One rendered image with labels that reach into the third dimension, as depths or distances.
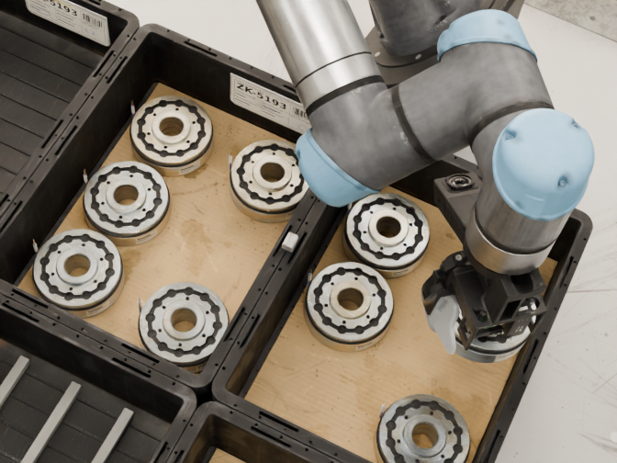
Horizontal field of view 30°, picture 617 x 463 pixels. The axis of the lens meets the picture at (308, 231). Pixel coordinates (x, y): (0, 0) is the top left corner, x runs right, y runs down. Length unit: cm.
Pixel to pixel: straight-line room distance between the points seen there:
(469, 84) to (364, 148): 11
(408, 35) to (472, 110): 55
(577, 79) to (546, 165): 90
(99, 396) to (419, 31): 60
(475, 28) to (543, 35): 84
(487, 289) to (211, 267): 45
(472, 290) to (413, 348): 31
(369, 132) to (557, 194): 18
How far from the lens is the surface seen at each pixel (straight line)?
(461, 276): 107
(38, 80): 155
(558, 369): 153
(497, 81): 95
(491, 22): 98
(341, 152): 99
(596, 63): 180
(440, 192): 111
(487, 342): 119
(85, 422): 132
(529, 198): 89
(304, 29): 101
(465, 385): 136
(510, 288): 101
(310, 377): 133
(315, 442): 120
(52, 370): 135
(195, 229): 141
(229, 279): 138
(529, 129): 90
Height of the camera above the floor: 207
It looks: 61 degrees down
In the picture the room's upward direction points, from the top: 8 degrees clockwise
